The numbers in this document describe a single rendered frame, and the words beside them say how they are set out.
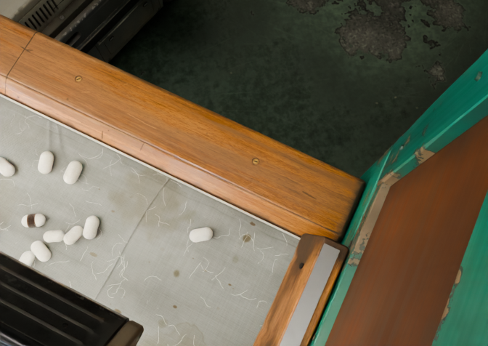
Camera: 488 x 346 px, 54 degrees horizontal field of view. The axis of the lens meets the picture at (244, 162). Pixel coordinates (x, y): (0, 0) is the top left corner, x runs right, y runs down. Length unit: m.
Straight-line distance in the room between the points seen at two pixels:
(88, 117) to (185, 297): 0.32
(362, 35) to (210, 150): 1.09
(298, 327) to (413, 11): 1.40
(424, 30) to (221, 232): 1.25
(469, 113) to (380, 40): 1.34
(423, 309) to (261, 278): 0.42
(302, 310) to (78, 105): 0.46
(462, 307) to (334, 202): 0.49
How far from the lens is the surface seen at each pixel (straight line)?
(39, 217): 0.79
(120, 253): 0.76
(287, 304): 0.64
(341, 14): 1.77
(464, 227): 0.35
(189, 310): 0.74
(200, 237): 0.73
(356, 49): 1.72
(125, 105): 0.79
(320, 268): 0.62
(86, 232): 0.76
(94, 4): 1.42
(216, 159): 0.74
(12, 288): 0.44
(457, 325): 0.26
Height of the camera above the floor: 1.48
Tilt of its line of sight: 75 degrees down
